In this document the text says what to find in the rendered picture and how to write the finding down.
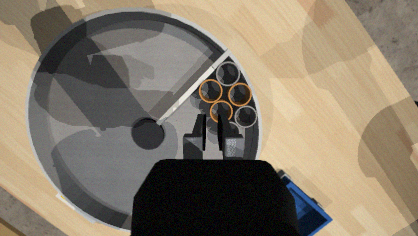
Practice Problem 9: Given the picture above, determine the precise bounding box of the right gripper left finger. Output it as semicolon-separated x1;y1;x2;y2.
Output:
182;113;207;160

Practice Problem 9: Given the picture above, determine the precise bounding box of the wooden table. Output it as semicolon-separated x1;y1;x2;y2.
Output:
0;0;418;236

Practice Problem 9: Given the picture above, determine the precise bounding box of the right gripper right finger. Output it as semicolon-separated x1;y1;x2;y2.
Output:
217;113;244;160

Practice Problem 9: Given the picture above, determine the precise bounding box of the bronze bushing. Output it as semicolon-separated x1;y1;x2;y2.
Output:
198;78;224;104
209;99;234;124
227;82;253;108

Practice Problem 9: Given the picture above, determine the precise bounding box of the grey turntable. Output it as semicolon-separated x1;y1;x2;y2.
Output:
25;8;263;231

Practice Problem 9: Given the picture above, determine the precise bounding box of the tan wooden board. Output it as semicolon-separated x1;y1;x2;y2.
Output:
0;217;26;236

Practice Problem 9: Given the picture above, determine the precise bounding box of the blue crate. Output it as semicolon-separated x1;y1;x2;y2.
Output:
279;174;334;236

